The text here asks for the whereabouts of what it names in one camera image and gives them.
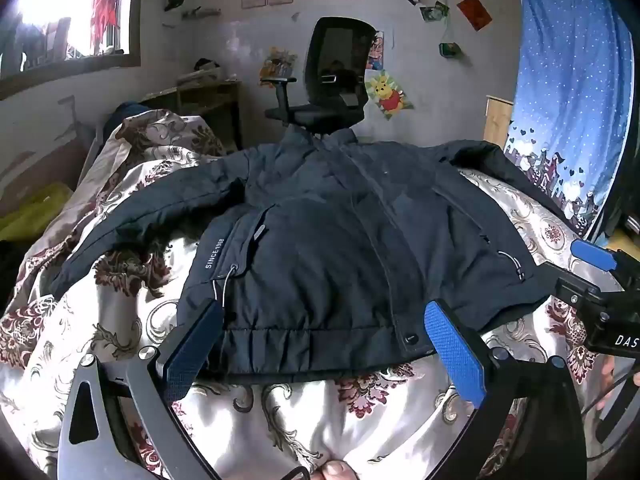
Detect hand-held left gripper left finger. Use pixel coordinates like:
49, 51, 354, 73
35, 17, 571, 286
57, 298, 224, 480

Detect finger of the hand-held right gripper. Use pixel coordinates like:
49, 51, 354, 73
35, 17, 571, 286
542, 260, 603, 307
571, 239, 617, 273

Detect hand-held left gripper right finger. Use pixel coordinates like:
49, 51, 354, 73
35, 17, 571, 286
424, 299, 588, 480

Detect dark navy padded jacket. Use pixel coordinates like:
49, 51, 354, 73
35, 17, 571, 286
50, 127, 576, 386

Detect person's right hand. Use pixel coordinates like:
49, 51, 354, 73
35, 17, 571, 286
600, 360, 640, 411

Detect person's left hand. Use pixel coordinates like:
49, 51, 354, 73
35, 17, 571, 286
320, 460, 357, 480

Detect floral satin quilt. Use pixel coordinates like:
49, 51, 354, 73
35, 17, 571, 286
0, 110, 621, 480

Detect light wooden board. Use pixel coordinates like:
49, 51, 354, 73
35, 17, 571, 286
484, 95, 516, 148

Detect blue dotted printed curtain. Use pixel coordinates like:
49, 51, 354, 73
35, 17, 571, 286
505, 0, 636, 236

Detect yellow-green cloth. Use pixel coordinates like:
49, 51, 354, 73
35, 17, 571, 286
0, 182, 73, 241

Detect dark wooden shelf desk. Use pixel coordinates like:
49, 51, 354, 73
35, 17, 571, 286
142, 80, 243, 153

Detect red paper envelope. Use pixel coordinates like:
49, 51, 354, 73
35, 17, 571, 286
457, 0, 493, 31

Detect bags on shelf desk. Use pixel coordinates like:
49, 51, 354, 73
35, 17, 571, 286
175, 57, 226, 86

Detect black mesh office chair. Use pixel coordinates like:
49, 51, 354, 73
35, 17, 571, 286
260, 16, 378, 136

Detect framed window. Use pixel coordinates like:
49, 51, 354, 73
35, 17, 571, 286
0, 0, 143, 86

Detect black cable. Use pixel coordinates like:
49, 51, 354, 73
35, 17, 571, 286
580, 372, 640, 418

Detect yellow bear wall sticker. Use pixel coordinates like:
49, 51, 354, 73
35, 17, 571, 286
365, 71, 415, 121

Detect orange flower wall sticker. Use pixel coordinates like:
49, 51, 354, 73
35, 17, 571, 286
259, 46, 298, 86

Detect cartoon figure wall sticker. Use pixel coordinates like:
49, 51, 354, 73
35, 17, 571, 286
367, 30, 386, 71

